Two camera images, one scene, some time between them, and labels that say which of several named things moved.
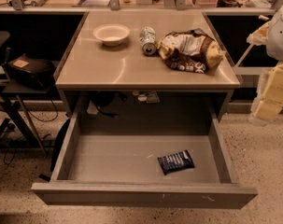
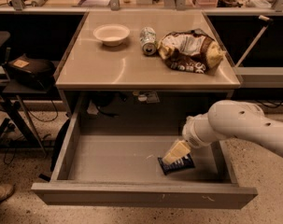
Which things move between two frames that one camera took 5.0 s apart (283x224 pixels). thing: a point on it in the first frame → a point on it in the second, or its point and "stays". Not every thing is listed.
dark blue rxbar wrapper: x=176 y=161 stays
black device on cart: x=31 y=71 stays
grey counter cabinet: x=153 y=72 stays
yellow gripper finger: x=277 y=88 → x=180 y=149
